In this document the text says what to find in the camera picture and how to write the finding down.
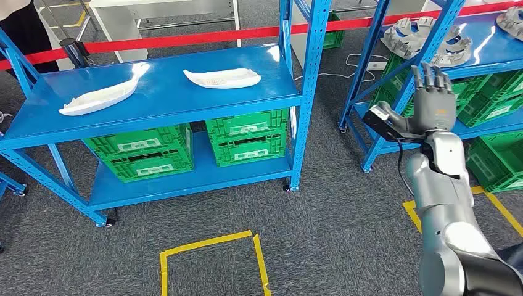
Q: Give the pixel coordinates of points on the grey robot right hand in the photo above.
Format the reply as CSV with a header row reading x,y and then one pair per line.
x,y
435,110

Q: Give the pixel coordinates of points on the white part with handwriting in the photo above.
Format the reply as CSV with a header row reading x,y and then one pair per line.
x,y
224,79

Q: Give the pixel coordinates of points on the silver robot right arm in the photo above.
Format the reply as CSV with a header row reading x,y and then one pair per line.
x,y
445,196

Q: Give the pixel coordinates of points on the blue metal shelf rack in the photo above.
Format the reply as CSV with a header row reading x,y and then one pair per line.
x,y
374,41
163,94
10,181

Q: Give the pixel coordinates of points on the long white plastic part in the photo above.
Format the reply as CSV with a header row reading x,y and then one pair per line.
x,y
98,98

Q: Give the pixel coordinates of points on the silver wheel hub cover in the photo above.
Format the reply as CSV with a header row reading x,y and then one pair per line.
x,y
510,20
457,53
392,39

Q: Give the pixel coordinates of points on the white power strip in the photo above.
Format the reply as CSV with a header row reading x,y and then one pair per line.
x,y
376,65

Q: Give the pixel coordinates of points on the yellow floor tape square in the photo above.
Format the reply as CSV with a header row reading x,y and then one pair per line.
x,y
204,244
504,212

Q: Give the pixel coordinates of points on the red barrier belt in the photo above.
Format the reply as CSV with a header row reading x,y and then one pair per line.
x,y
184,39

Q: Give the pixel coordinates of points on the white panel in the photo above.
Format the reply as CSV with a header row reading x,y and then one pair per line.
x,y
53,45

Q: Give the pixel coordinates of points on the person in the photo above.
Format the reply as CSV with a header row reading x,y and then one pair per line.
x,y
24,36

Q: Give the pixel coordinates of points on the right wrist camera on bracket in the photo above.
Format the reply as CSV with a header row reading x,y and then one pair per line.
x,y
378,124

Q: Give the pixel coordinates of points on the chrome metal frame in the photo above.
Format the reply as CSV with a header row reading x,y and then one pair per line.
x,y
83,24

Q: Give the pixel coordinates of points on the black stanchion post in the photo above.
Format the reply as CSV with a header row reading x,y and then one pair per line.
x,y
75,51

